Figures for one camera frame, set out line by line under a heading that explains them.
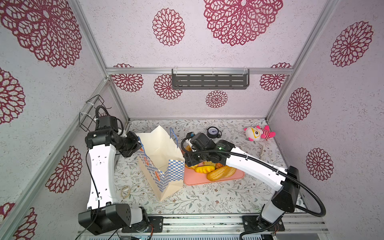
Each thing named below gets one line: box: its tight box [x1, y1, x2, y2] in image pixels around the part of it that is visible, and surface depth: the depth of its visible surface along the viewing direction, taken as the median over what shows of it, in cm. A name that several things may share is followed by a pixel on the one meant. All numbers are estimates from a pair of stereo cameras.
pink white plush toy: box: [243, 125, 276, 142], surface depth 105 cm
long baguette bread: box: [206, 165, 237, 181], surface depth 88 cm
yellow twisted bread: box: [194, 165, 215, 174], surface depth 89 cm
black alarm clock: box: [206, 126, 222, 139], surface depth 112 cm
